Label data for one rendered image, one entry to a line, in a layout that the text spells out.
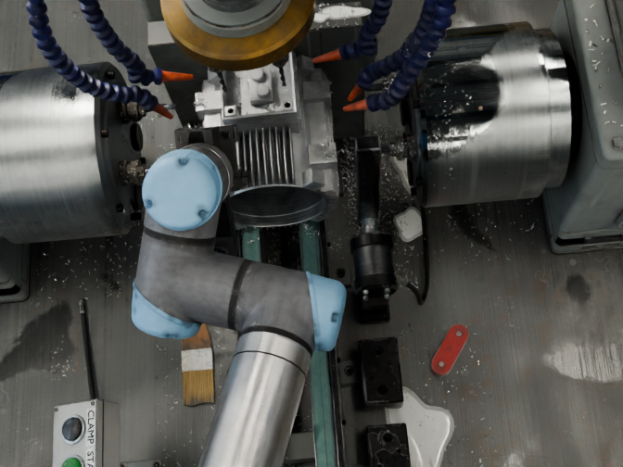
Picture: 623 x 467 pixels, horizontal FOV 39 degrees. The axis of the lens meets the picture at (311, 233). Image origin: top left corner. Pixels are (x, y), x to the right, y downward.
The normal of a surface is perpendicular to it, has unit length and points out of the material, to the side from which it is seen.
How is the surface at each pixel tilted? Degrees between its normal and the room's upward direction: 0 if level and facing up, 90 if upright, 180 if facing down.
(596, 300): 0
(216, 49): 0
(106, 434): 69
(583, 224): 90
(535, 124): 36
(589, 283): 0
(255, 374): 15
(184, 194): 30
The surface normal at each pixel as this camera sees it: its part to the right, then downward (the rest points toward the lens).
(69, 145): -0.04, 0.01
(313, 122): -0.06, -0.34
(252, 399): -0.07, -0.57
